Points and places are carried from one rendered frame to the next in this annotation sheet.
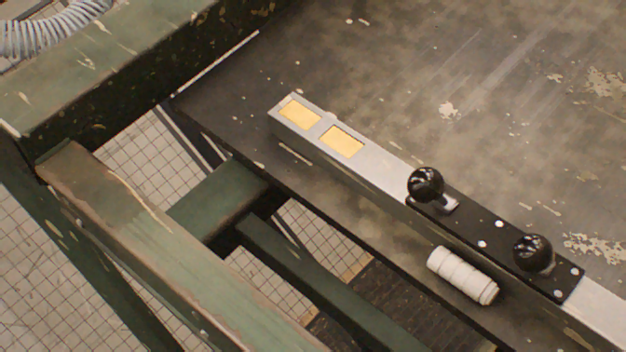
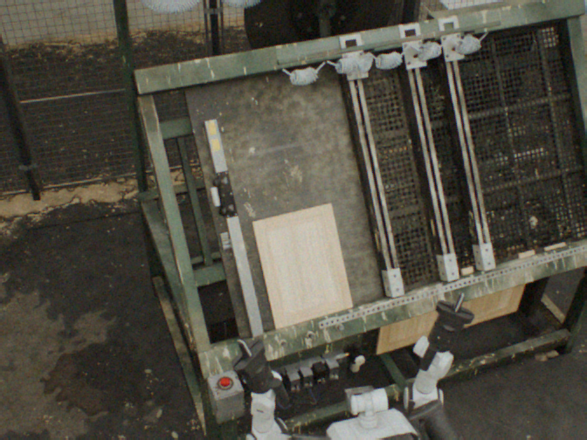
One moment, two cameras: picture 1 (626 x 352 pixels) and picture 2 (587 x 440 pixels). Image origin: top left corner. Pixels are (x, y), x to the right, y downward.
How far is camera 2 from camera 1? 2.29 m
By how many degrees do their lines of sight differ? 32
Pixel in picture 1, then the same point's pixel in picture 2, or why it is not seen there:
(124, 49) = (180, 81)
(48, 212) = (126, 55)
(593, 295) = (235, 221)
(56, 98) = (155, 86)
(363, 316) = (190, 184)
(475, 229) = (224, 191)
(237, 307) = (162, 172)
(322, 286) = (186, 170)
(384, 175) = (217, 161)
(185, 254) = (160, 150)
